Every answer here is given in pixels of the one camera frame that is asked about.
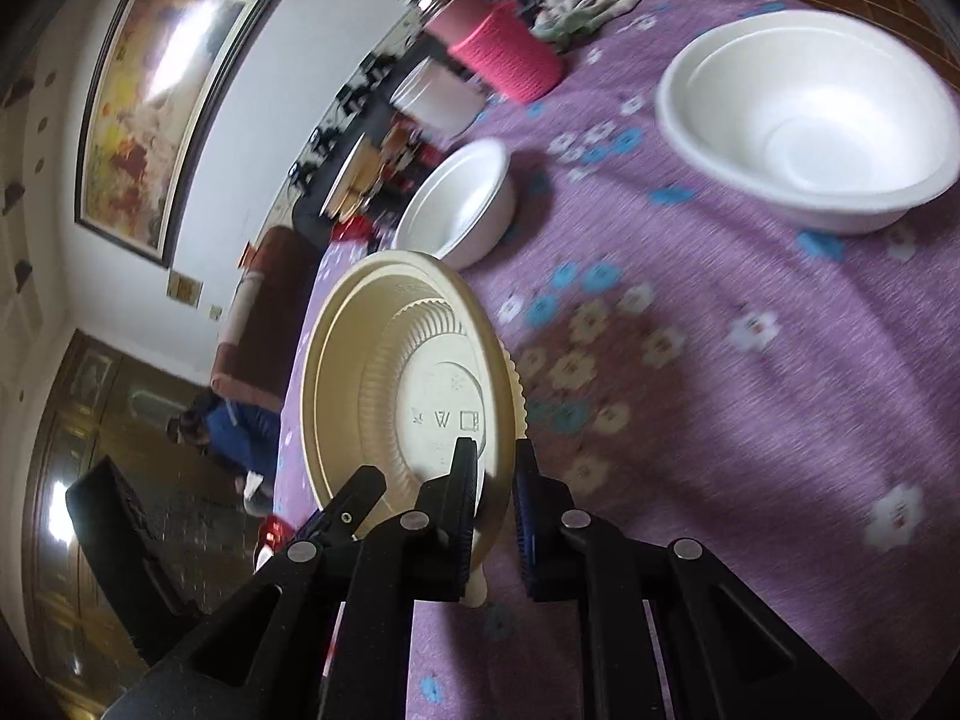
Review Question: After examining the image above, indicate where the white plastic jar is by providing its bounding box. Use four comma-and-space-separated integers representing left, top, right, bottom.
390, 56, 489, 143

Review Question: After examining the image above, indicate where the beige plastic bowl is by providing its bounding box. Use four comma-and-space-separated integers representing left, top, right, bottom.
300, 249, 530, 608

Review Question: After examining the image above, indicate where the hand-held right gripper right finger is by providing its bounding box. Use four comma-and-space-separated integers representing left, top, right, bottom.
514, 439, 878, 720

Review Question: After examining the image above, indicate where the large framed painting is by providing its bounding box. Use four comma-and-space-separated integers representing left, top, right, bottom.
75, 0, 290, 269

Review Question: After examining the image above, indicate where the brown chair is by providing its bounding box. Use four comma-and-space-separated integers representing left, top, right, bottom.
210, 225, 325, 418

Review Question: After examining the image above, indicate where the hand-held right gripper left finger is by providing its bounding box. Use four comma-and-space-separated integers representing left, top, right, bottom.
112, 439, 481, 720

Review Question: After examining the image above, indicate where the wooden glass-door cabinet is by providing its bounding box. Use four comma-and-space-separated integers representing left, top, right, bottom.
22, 330, 252, 700

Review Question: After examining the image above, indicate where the white foam bowl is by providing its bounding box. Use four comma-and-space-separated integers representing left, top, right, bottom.
656, 11, 960, 234
394, 139, 519, 272

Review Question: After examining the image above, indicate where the small framed picture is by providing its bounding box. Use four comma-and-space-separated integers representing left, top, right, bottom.
166, 270, 204, 309

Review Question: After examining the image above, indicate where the dark glass jar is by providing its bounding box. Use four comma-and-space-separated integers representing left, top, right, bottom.
379, 120, 443, 196

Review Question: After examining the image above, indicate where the white shallow bowl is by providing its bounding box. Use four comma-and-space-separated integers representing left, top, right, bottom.
319, 133, 368, 217

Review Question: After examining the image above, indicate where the white knitted cloth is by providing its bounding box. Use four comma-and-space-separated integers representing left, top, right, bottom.
536, 0, 665, 43

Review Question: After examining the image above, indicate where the pink sleeved thermos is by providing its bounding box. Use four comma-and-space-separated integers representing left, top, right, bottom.
401, 0, 566, 105

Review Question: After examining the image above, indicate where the purple floral tablecloth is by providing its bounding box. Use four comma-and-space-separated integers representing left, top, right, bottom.
270, 0, 960, 720

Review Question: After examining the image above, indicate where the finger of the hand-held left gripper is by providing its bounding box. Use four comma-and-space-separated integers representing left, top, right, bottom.
296, 465, 388, 542

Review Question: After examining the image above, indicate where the red glass bowl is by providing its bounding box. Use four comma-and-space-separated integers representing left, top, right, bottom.
330, 214, 376, 245

